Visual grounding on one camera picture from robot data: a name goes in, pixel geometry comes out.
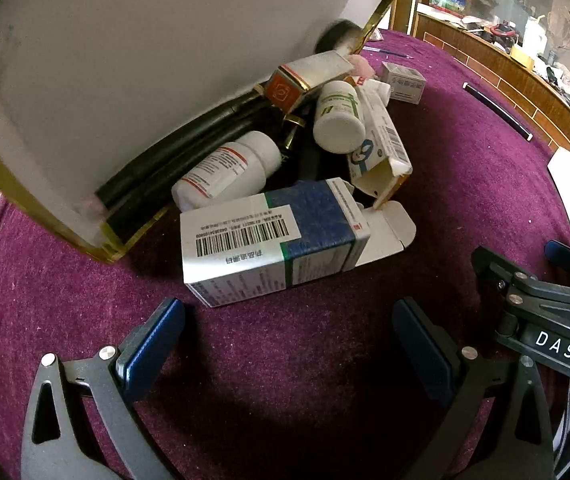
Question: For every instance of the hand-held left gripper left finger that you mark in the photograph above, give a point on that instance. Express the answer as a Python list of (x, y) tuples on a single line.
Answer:
[(152, 340)]

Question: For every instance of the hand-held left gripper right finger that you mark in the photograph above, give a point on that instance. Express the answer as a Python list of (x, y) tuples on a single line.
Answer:
[(422, 350)]

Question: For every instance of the blue white medicine box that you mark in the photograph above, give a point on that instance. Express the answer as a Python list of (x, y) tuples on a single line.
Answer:
[(265, 245)]

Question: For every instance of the small white pink box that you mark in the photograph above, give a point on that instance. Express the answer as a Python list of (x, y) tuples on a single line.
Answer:
[(405, 82)]

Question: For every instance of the pink plush toy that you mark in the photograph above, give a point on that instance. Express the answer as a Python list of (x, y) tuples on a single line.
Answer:
[(362, 66)]

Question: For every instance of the white gold-rimmed box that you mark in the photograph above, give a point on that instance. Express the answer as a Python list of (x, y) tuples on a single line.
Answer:
[(140, 60)]

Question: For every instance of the maroon tablecloth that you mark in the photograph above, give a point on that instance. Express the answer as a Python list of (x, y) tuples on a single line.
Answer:
[(290, 385)]

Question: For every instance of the black pen gold tip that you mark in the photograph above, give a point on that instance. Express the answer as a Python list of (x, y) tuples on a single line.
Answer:
[(497, 110)]

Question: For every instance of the white blue ointment box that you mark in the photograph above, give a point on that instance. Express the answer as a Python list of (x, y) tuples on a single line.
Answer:
[(380, 145)]

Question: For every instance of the white bottle red label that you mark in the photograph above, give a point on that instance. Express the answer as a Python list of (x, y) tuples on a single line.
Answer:
[(225, 170)]

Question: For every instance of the wooden counter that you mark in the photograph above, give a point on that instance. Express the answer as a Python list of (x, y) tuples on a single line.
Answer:
[(515, 75)]

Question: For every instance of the yellow packet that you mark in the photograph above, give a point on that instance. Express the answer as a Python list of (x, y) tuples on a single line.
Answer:
[(522, 55)]

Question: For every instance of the white bottle green label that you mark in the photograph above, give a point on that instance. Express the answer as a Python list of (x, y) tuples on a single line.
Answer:
[(337, 120)]

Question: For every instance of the white plastic jug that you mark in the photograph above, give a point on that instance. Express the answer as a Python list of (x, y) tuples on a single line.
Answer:
[(534, 37)]

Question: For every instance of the blue ballpoint pen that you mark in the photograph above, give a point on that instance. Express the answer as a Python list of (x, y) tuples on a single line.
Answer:
[(390, 52)]

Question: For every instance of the red black tool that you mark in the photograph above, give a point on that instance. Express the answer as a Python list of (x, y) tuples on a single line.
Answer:
[(502, 30)]

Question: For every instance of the black pen gold clip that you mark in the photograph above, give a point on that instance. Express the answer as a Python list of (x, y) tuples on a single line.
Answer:
[(292, 132)]

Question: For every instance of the silver orange box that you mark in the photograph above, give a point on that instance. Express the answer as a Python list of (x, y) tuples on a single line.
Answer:
[(315, 67)]

